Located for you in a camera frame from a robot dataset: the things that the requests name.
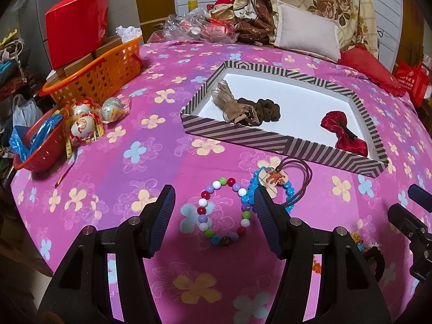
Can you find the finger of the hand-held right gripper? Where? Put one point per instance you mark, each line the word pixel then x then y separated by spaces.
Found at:
pixel 405 221
pixel 420 196

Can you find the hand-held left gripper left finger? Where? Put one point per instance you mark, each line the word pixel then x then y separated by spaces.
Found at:
pixel 164 216

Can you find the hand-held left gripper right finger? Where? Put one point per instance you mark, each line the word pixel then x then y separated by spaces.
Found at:
pixel 266 222

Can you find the striped cardboard box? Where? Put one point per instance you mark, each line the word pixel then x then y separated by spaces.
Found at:
pixel 270 141

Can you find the pink floral bedsheet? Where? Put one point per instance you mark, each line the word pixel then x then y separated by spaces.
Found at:
pixel 135 175

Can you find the red bow hair clip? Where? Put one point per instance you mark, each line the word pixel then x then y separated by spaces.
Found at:
pixel 351 143

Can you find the brown scrunchie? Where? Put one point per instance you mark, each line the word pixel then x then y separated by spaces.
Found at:
pixel 266 109

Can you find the red shopping bag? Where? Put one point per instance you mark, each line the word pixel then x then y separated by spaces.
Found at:
pixel 410 77

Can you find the beige tulle scrunchie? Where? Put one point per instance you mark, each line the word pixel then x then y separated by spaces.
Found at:
pixel 224 96

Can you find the red plastic colander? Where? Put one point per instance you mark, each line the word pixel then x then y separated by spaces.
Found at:
pixel 44 157

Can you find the red frilled cushion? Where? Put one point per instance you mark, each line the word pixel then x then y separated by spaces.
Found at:
pixel 368 65

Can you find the orange plastic basket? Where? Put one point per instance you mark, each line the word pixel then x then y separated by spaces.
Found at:
pixel 101 77

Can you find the blue plastic wrapper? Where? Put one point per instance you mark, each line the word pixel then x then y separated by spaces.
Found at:
pixel 20 140

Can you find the brown cardboard box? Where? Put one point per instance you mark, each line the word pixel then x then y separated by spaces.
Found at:
pixel 79 64
pixel 108 45

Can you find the white plastic bag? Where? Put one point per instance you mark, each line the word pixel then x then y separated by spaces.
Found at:
pixel 25 111

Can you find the white tissue paper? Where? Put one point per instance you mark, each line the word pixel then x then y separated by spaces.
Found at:
pixel 128 33

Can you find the clear plastic bags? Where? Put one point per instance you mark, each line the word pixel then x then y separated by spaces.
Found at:
pixel 182 27

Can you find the white pillow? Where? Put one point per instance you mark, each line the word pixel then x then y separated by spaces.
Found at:
pixel 303 30

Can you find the brown floral blanket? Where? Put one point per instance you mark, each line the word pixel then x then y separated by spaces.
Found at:
pixel 256 23

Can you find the red paper bag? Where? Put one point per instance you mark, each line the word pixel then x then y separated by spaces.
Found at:
pixel 74 30

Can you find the pile of clothes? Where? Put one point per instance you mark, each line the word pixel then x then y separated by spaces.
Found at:
pixel 11 71

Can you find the grey refrigerator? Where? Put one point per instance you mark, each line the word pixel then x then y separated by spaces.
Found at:
pixel 125 3

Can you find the red plush toy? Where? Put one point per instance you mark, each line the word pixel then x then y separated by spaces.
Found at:
pixel 221 6

